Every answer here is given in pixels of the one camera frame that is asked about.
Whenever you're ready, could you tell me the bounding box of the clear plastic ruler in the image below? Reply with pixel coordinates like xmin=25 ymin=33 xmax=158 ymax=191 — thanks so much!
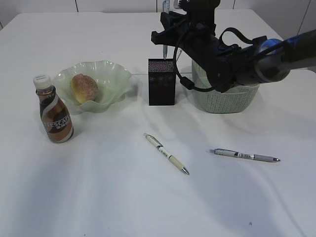
xmin=176 ymin=49 xmax=183 ymax=61

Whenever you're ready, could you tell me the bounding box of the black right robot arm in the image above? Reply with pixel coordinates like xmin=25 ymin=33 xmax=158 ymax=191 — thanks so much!
xmin=151 ymin=0 xmax=316 ymax=93

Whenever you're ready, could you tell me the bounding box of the white pen grey grip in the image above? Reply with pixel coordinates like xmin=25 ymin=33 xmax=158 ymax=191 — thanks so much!
xmin=161 ymin=0 xmax=171 ymax=60

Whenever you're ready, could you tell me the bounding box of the golden bread roll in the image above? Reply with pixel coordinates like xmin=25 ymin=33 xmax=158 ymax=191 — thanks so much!
xmin=71 ymin=74 xmax=98 ymax=104

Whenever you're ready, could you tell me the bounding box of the green glass ruffled plate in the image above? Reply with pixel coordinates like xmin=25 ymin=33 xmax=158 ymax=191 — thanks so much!
xmin=52 ymin=60 xmax=131 ymax=115

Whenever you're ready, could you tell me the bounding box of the green plastic woven basket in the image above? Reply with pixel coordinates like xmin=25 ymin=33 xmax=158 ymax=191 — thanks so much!
xmin=191 ymin=59 xmax=261 ymax=114

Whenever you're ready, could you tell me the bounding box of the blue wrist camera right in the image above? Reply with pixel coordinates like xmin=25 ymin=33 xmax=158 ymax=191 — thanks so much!
xmin=173 ymin=0 xmax=187 ymax=9

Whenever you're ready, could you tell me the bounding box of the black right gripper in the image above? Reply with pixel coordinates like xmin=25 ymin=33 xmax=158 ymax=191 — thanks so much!
xmin=151 ymin=0 xmax=222 ymax=64

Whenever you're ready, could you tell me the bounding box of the brown Nescafe coffee bottle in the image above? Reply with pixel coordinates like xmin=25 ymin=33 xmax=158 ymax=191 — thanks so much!
xmin=33 ymin=75 xmax=74 ymax=143

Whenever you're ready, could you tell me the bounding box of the black mesh pen holder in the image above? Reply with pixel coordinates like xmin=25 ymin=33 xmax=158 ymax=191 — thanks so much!
xmin=148 ymin=59 xmax=176 ymax=106

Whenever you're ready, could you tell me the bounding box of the cream barrel pen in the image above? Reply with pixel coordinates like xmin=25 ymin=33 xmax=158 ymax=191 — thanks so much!
xmin=143 ymin=133 xmax=190 ymax=175

